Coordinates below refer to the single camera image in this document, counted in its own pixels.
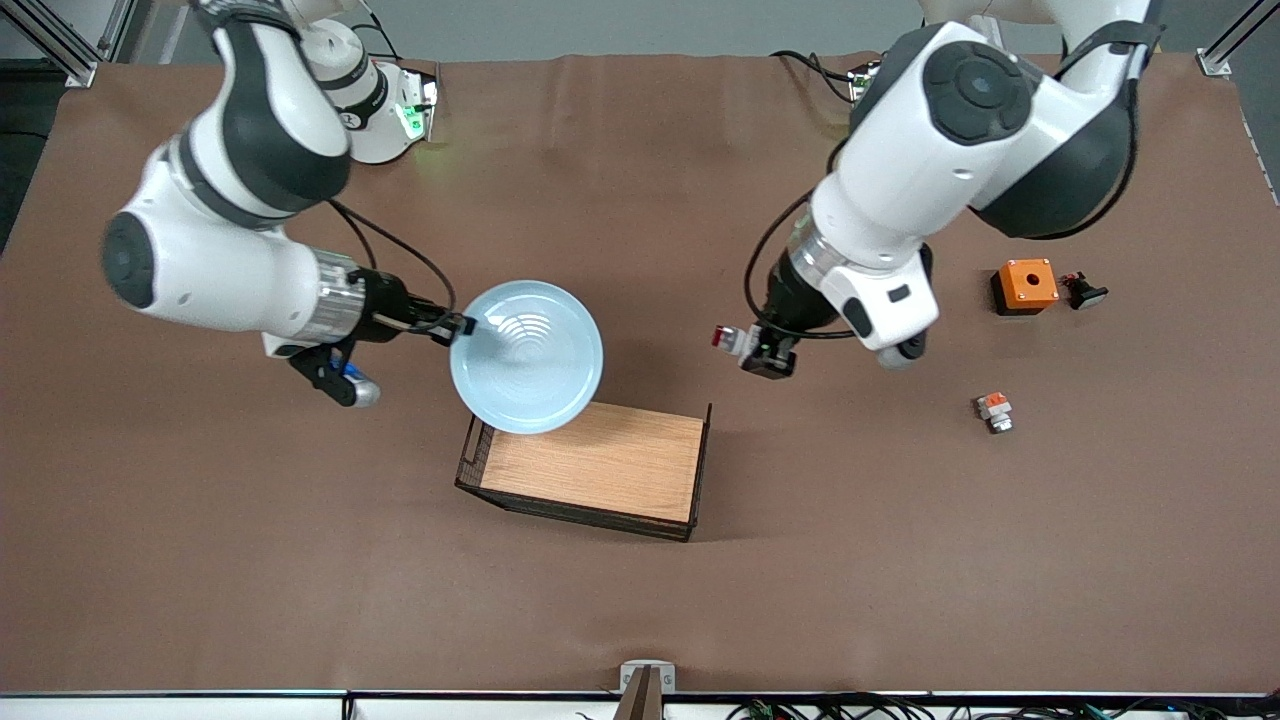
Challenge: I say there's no light blue plate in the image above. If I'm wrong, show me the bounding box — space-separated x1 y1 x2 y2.
449 280 605 435

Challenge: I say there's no black square push button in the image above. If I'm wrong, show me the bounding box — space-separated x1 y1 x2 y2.
1060 270 1109 311

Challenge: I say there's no brown table cover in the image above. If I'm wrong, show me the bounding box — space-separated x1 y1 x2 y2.
0 50 1280 696

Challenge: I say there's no brown tapered pole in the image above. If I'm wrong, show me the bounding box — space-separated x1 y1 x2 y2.
612 668 664 720

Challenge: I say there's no black left arm gripper cable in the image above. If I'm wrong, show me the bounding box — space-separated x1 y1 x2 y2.
744 190 863 341

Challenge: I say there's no black arm gripper cable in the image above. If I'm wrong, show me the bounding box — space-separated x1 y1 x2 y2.
744 190 863 341
328 198 459 321

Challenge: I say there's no black right arm gripper cable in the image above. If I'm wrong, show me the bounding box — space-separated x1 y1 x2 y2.
328 198 459 321

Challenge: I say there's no black wire tray wooden base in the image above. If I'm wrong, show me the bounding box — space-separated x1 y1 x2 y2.
455 369 713 543

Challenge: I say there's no orange button enclosure box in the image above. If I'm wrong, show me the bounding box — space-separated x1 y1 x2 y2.
990 258 1060 317

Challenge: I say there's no black cable at arm base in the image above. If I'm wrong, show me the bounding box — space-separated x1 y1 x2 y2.
770 48 861 106

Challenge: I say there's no grey metal bracket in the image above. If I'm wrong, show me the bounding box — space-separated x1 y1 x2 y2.
619 660 677 695

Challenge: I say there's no black cable tangle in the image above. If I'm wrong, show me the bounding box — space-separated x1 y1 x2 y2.
725 693 1280 720

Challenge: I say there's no white table edge rail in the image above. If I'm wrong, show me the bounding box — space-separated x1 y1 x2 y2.
0 690 1280 720

